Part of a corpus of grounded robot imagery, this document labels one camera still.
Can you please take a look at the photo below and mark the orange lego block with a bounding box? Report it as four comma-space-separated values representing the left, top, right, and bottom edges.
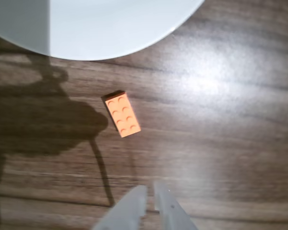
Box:
101, 90, 142, 138

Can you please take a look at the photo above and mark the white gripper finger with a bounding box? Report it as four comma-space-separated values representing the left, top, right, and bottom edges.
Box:
154, 181, 199, 230
92, 184, 147, 230

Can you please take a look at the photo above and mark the white round plate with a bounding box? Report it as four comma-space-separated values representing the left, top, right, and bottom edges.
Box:
0, 0, 204, 61

